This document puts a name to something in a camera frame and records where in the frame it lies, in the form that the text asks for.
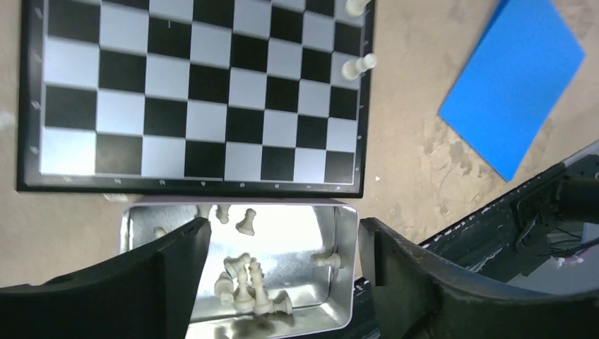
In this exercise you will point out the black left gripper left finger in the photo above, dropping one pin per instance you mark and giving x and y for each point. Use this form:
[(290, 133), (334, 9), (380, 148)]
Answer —
[(147, 292)]

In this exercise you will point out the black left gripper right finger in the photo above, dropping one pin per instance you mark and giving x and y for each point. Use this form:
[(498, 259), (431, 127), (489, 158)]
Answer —
[(418, 294)]

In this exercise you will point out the white chess piece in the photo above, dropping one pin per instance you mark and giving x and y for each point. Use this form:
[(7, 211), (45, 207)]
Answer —
[(353, 69)]

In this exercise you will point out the white chess bishop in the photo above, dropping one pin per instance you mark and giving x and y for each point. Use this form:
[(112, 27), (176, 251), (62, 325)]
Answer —
[(356, 8)]

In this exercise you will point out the white chess pieces pile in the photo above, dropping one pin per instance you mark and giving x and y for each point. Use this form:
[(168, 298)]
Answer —
[(242, 285)]

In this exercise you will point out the black white chess board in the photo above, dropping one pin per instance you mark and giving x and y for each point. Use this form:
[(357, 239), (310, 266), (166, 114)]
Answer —
[(201, 98)]

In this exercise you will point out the white pawn lying in tin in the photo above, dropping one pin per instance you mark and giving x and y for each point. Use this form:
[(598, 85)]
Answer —
[(332, 260)]

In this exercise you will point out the silver lilac metal tin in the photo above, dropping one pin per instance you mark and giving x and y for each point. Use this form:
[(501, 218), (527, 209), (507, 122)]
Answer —
[(287, 235)]

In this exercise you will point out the blue mat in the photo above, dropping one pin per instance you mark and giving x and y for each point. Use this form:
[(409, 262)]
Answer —
[(522, 64)]

